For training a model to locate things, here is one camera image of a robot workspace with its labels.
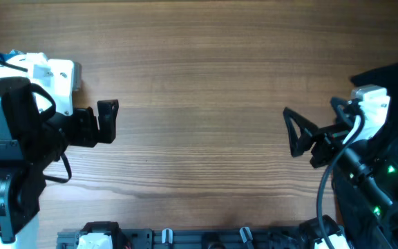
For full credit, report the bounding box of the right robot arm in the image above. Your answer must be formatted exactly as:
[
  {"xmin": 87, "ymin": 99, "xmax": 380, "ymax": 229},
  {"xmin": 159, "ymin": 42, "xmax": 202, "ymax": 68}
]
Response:
[{"xmin": 283, "ymin": 96, "xmax": 398, "ymax": 248}]

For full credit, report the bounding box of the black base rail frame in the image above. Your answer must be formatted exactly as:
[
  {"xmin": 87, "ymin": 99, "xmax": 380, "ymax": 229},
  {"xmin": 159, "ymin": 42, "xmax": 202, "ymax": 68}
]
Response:
[{"xmin": 56, "ymin": 221, "xmax": 322, "ymax": 249}]

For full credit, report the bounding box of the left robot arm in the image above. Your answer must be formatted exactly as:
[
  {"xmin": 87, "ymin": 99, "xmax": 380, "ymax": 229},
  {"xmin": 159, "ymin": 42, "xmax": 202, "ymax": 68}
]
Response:
[{"xmin": 0, "ymin": 77, "xmax": 119, "ymax": 248}]

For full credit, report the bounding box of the blue folded polo shirt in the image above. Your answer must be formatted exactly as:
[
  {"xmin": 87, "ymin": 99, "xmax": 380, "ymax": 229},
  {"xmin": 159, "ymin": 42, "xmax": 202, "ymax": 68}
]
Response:
[{"xmin": 0, "ymin": 49, "xmax": 23, "ymax": 62}]

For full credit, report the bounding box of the white polo shirt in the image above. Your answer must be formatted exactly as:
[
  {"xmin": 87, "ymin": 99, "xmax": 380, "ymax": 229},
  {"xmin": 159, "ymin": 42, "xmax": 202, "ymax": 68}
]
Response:
[{"xmin": 0, "ymin": 53, "xmax": 53, "ymax": 83}]

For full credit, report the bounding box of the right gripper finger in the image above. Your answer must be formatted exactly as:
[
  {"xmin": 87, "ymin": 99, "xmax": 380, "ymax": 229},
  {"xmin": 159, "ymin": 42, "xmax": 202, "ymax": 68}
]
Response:
[
  {"xmin": 330, "ymin": 97, "xmax": 358, "ymax": 129},
  {"xmin": 283, "ymin": 107, "xmax": 319, "ymax": 157}
]

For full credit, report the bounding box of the black garment right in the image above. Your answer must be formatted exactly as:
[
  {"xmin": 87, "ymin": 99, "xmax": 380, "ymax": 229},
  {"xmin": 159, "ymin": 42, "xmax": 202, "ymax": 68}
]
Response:
[{"xmin": 332, "ymin": 62, "xmax": 398, "ymax": 248}]

